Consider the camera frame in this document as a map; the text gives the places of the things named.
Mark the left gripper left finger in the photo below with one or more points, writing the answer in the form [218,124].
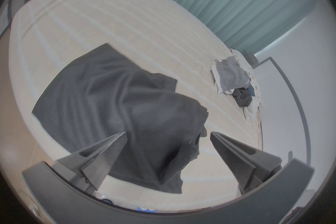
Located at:
[99,162]

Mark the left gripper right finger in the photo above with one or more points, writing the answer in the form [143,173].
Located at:
[246,167]

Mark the black T-shirt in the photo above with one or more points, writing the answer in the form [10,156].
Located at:
[118,102]

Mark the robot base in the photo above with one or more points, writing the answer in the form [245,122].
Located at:
[105,195]

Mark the pile of clothes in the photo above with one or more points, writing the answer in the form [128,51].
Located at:
[231,76]

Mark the bed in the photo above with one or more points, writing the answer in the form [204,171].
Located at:
[131,20]

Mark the white printed pillow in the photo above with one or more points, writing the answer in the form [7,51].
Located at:
[248,65]

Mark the grey bedside table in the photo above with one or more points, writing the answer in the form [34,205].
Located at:
[250,57]

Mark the blue-green curtain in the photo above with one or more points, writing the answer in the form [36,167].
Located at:
[249,2]

